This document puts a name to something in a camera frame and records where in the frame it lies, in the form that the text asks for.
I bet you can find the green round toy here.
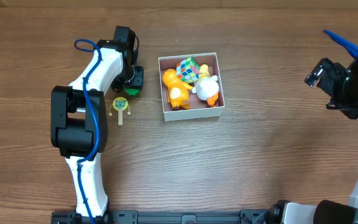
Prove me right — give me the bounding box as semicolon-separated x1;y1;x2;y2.
124;88;140;96

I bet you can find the yellow wooden rattle drum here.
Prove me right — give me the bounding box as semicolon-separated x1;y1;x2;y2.
108;96;131;126

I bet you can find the orange plastic bear toy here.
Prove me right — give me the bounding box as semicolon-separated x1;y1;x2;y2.
162;68;193;110

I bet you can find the multicoloured puzzle cube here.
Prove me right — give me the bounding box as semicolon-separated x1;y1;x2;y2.
176;57;200;84

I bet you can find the white yellow plush duck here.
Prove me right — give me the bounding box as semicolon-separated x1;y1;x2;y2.
191;64;219;107

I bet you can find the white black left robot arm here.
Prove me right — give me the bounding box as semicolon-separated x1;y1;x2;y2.
50;37;143;223

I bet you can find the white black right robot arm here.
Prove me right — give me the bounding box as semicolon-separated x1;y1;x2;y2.
255;30;358;224

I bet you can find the white cardboard box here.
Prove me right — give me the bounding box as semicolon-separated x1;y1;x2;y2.
158;52;225;121

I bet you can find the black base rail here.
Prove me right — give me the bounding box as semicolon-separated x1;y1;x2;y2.
50;208;291;224

